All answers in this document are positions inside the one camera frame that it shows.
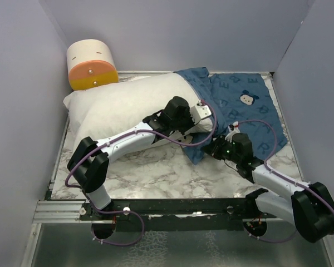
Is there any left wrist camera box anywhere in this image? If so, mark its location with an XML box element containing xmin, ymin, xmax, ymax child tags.
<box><xmin>190</xmin><ymin>100</ymin><xmax>212</xmax><ymax>125</ymax></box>

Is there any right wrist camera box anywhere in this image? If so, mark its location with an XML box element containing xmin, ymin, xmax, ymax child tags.
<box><xmin>225</xmin><ymin>121</ymin><xmax>240</xmax><ymax>142</ymax></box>

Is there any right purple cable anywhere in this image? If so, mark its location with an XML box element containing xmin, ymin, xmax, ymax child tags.
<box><xmin>230</xmin><ymin>119</ymin><xmax>334</xmax><ymax>243</ymax></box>

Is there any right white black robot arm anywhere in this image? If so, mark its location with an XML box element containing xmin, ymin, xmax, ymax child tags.
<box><xmin>202</xmin><ymin>133</ymin><xmax>334</xmax><ymax>243</ymax></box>

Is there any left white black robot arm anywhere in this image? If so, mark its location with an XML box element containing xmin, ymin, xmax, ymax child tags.
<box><xmin>67</xmin><ymin>96</ymin><xmax>200</xmax><ymax>220</ymax></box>

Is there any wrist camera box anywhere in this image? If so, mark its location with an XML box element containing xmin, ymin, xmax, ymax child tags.
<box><xmin>190</xmin><ymin>100</ymin><xmax>212</xmax><ymax>125</ymax></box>
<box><xmin>225</xmin><ymin>121</ymin><xmax>240</xmax><ymax>142</ymax></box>

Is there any cream orange cylindrical container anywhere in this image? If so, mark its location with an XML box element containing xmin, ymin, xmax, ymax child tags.
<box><xmin>66</xmin><ymin>39</ymin><xmax>119</xmax><ymax>91</ymax></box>

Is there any white pillow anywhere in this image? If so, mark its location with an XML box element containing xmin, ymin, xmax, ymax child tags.
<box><xmin>63</xmin><ymin>73</ymin><xmax>201</xmax><ymax>150</ymax></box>

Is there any blue cartoon print pillowcase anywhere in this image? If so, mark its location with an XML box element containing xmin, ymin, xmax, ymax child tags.
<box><xmin>177</xmin><ymin>67</ymin><xmax>288</xmax><ymax>160</ymax></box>

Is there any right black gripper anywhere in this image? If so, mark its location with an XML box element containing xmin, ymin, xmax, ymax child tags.
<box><xmin>200</xmin><ymin>133</ymin><xmax>241</xmax><ymax>164</ymax></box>

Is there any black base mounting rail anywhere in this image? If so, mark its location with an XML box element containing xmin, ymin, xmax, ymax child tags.
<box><xmin>80</xmin><ymin>198</ymin><xmax>269</xmax><ymax>232</ymax></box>

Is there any aluminium frame rail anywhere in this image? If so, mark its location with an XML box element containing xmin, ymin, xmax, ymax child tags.
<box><xmin>33</xmin><ymin>200</ymin><xmax>84</xmax><ymax>224</ymax></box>

